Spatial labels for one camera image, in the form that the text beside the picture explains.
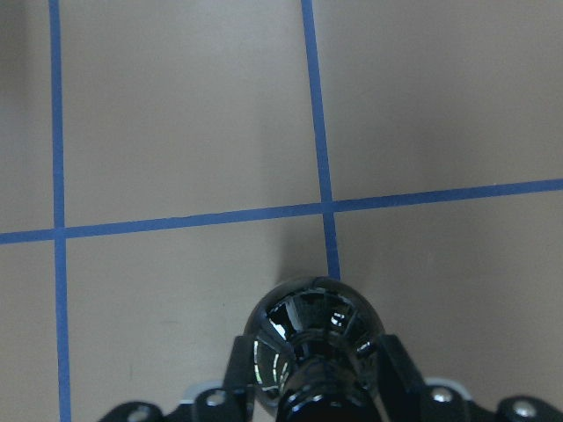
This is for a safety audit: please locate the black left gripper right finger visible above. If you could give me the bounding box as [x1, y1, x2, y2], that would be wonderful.
[377, 334, 562, 421]

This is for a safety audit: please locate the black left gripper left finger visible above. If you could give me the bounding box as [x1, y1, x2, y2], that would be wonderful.
[101, 335, 254, 421]

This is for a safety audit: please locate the dark glass wine bottle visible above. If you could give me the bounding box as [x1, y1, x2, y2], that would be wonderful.
[245, 277, 384, 421]

